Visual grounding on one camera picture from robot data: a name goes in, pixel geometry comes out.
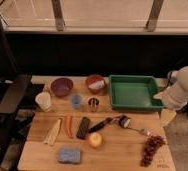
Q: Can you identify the purple grape bunch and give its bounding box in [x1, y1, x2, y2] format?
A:
[140, 135, 165, 167]

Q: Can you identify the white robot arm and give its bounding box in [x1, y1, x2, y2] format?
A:
[161, 66, 188, 126]

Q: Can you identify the blue plastic cup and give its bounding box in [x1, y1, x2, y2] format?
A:
[70, 94, 83, 109]

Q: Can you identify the white plastic cup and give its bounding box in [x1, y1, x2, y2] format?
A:
[35, 92, 51, 112]

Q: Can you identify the metal spoon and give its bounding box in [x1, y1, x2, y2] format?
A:
[127, 127, 151, 136]

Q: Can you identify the black white small object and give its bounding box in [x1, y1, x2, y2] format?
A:
[118, 115, 131, 128]

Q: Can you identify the green plastic tray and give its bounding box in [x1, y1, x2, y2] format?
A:
[109, 75, 163, 112]

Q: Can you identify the yellow red apple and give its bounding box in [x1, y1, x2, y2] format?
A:
[88, 132, 102, 148]

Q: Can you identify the red bowl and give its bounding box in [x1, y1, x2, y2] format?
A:
[85, 74, 105, 94]

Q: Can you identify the black remote control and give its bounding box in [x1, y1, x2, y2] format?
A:
[76, 117, 90, 139]

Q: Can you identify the blue sponge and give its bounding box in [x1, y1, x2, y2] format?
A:
[58, 148, 81, 164]

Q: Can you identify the purple bowl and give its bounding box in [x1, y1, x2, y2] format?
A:
[51, 77, 73, 97]

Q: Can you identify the corn cob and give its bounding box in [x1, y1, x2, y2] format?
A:
[43, 118, 62, 146]

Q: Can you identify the black office chair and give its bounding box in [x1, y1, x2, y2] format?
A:
[0, 0, 33, 167]

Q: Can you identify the black handled utensil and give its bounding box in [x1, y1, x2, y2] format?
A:
[88, 117, 112, 133]

